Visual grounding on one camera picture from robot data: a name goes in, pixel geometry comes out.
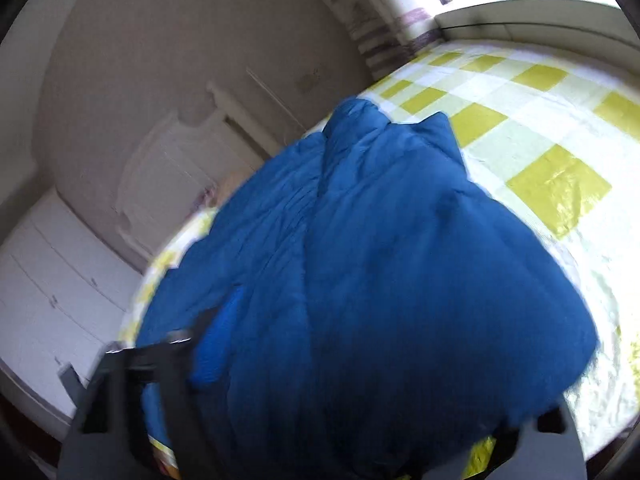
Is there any blue padded jacket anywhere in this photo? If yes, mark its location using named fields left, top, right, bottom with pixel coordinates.
left=135, top=97, right=601, bottom=480

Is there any white bed headboard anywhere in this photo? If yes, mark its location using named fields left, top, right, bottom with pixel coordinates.
left=112, top=67, right=311, bottom=261

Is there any striped curtain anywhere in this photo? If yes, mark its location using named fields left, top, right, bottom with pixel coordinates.
left=297, top=0, right=446, bottom=78

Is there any yellow white checked blanket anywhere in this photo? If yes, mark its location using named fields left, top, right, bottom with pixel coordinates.
left=117, top=42, right=640, bottom=480

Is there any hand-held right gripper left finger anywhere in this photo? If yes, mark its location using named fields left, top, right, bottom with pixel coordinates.
left=57, top=285, right=246, bottom=480

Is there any white wardrobe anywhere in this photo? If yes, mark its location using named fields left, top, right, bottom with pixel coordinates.
left=0, top=187, right=143, bottom=443

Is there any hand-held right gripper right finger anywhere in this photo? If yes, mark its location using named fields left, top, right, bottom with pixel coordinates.
left=480, top=402, right=588, bottom=480

